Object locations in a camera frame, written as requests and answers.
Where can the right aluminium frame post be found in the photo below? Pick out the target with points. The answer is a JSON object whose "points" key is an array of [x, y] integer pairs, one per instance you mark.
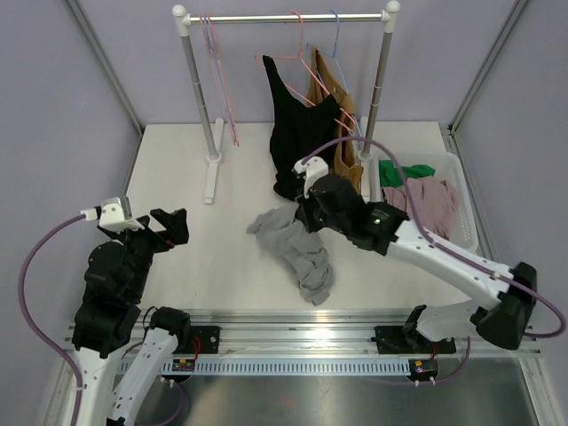
{"points": [[508, 26]]}

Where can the pink hanger with black top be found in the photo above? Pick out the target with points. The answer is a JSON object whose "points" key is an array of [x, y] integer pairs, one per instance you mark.
{"points": [[300, 56]]}

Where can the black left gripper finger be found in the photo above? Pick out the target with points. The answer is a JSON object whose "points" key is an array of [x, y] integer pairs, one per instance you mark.
{"points": [[176, 227], [156, 223]]}

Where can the aluminium mounting rail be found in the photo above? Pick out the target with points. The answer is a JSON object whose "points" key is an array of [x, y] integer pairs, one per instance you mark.
{"points": [[295, 334]]}

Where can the green tank top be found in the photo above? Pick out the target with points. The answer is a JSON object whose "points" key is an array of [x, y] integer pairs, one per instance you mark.
{"points": [[389, 175]]}

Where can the white plastic basket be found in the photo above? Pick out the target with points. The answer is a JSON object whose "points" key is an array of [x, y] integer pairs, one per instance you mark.
{"points": [[448, 167]]}

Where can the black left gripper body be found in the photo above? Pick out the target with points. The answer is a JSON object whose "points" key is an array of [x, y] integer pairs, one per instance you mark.
{"points": [[144, 243]]}

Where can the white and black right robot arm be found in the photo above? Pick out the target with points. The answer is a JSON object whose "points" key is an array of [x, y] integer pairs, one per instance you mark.
{"points": [[501, 298]]}

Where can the black tank top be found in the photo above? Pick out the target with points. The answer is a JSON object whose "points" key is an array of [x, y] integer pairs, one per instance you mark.
{"points": [[298, 130]]}

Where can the white slotted cable duct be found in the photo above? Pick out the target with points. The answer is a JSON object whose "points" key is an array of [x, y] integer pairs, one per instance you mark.
{"points": [[289, 367]]}

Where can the mauve pink tank top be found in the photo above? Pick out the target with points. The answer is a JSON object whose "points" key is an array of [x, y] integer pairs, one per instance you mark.
{"points": [[436, 203]]}

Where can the grey tank top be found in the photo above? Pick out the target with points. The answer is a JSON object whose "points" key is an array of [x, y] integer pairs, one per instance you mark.
{"points": [[302, 254]]}

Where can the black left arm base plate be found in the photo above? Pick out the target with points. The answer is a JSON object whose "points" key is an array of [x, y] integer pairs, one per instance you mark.
{"points": [[206, 339]]}

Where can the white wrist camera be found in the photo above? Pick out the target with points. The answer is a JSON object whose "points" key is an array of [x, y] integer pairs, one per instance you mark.
{"points": [[310, 171], [113, 215]]}

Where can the aluminium frame post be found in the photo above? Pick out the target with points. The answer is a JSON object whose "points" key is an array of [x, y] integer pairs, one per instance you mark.
{"points": [[508, 26], [91, 38]]}

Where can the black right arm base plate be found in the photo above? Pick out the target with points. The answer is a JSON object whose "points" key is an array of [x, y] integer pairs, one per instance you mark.
{"points": [[393, 340]]}

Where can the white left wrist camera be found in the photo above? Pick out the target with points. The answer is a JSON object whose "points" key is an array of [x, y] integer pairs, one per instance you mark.
{"points": [[113, 215]]}

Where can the white and metal clothes rack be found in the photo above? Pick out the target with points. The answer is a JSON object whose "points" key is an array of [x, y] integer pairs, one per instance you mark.
{"points": [[214, 131]]}

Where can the left aluminium frame post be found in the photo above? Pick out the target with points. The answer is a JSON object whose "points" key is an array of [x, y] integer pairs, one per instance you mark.
{"points": [[91, 38]]}

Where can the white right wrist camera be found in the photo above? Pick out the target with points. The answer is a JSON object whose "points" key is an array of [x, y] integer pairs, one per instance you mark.
{"points": [[310, 171]]}

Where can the pink hanger with grey top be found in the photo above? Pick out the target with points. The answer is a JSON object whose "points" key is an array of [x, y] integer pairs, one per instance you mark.
{"points": [[217, 89]]}

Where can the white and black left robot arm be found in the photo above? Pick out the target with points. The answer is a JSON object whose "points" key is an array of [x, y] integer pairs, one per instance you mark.
{"points": [[115, 281]]}

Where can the blue hanger with brown top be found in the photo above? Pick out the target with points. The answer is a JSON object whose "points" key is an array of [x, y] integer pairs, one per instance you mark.
{"points": [[339, 66]]}

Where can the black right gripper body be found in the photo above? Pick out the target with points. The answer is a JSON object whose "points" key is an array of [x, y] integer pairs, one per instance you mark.
{"points": [[313, 216]]}

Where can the brown tank top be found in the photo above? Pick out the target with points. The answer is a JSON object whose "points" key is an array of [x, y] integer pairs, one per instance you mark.
{"points": [[345, 162]]}

